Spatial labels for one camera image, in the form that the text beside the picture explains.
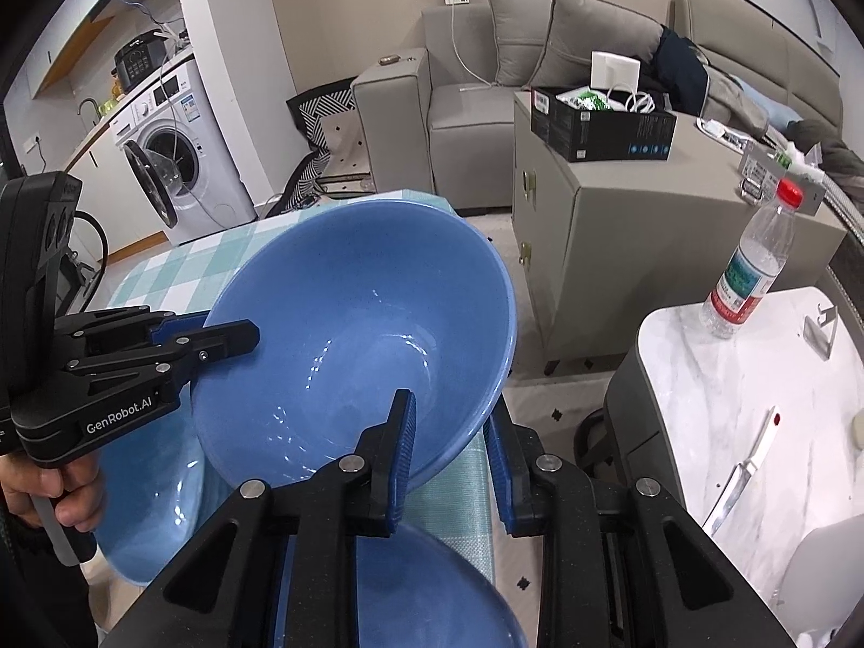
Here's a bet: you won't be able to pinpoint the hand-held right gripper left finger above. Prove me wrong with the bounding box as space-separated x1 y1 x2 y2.
101 389 417 648

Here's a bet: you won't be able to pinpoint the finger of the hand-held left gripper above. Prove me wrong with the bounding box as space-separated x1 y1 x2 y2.
64 319 262 398
57 305 210 347

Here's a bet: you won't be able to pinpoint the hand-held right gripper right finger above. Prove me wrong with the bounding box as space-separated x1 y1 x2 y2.
486 410 798 648

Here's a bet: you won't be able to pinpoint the blue bowl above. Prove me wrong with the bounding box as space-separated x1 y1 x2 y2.
270 519 529 648
191 199 519 494
93 388 220 588

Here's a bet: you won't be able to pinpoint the person's left forearm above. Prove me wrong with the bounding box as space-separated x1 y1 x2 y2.
0 519 102 648

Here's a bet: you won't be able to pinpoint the person's left hand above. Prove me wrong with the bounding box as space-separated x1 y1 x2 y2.
0 452 107 536

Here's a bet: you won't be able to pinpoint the teal checked tablecloth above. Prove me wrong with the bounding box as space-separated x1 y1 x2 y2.
108 189 497 585

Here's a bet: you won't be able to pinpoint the white kitchen cabinet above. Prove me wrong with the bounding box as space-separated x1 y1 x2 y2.
64 118 139 261

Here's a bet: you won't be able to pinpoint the white washing machine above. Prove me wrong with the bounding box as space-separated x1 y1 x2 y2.
111 57 258 248

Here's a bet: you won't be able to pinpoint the kitchen knife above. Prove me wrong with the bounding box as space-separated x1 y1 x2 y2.
702 406 779 536

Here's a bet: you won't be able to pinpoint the white upper cabinets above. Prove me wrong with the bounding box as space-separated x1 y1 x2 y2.
30 0 129 99

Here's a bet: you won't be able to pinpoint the black electric pressure cooker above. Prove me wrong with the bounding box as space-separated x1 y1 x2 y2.
113 32 171 90

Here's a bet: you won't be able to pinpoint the white marble side table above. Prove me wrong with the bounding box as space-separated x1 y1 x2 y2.
603 285 864 622

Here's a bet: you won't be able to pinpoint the grey side cabinet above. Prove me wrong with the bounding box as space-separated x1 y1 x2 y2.
511 91 850 375

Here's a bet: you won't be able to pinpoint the clear water bottle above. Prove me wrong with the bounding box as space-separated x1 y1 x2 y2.
699 179 806 340

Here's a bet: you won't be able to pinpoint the grey sofa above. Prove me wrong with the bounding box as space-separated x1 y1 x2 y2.
351 0 864 212

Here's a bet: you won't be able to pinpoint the white curved object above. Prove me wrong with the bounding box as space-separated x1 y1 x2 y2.
776 518 864 648

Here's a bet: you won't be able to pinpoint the metal phone stand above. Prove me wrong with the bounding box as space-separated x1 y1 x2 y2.
802 302 842 360

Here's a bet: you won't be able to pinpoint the black cardboard box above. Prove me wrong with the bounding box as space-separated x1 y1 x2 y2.
530 85 678 163

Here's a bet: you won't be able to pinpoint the small grey box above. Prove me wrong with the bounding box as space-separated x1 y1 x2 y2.
738 141 833 215

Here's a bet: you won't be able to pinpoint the white box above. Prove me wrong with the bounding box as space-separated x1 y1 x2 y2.
590 50 644 97

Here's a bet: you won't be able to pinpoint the grey cushion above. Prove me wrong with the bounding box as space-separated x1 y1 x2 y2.
482 0 563 89
526 0 666 92

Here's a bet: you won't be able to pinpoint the dark clothes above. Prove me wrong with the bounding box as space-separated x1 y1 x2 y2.
651 25 711 116

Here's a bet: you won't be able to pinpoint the light blue pillow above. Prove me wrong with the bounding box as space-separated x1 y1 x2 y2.
732 77 791 132

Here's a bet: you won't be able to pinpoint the grey blanket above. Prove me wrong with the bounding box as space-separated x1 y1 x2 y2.
783 118 864 183

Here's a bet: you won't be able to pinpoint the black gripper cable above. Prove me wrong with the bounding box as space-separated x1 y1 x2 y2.
67 208 110 301

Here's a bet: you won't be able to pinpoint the white charging cable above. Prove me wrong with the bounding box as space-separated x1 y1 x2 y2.
447 3 504 89

